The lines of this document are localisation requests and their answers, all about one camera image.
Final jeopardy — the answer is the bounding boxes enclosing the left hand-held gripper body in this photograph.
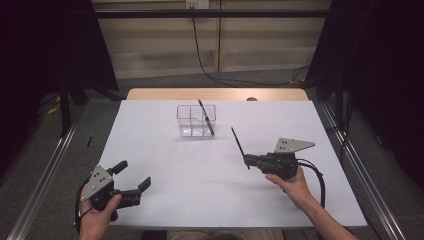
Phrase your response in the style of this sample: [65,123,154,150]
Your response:
[80,164,123,211]

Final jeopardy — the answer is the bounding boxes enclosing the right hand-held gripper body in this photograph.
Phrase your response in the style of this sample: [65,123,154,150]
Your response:
[264,137,316,181]

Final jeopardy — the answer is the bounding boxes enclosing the thin black makeup pencil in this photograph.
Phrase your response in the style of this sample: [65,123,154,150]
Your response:
[230,126,251,171]

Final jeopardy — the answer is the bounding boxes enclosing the clear plastic organizer box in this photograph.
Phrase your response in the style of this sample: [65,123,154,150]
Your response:
[175,103,217,138]

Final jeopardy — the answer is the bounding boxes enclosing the person's right hand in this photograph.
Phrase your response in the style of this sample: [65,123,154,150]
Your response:
[265,166,314,211]

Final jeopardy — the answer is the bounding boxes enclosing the person's left hand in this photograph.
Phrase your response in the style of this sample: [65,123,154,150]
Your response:
[78,194,123,236]

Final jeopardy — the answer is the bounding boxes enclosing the white table sheet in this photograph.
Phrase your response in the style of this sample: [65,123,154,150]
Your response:
[73,99,368,230]

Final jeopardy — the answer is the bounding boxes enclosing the black curtain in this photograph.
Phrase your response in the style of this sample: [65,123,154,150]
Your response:
[0,0,120,178]
[304,0,424,193]

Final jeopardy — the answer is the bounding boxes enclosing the left hand-held gripper cable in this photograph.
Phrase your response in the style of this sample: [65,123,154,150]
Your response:
[73,178,95,234]

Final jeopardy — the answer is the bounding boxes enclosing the hand-held gripper cable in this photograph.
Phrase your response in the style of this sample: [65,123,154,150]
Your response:
[73,178,95,234]
[296,158,326,209]

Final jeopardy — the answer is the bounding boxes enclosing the right hand-held gripper cable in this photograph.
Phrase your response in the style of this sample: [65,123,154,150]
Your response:
[296,158,326,209]

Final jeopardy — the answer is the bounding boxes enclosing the aluminium floor rail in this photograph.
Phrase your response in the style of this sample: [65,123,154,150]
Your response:
[6,106,85,240]
[320,101,407,240]

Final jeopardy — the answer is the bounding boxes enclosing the black stand post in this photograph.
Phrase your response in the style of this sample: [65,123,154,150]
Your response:
[59,74,73,137]

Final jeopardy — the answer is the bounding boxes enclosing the long black wall cable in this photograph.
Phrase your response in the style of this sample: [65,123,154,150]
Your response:
[190,8,311,87]

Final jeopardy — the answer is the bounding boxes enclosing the black horizontal frame bar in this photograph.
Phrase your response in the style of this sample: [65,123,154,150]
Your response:
[94,9,334,19]

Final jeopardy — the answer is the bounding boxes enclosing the white wall socket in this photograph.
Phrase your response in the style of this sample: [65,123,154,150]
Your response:
[185,0,210,10]

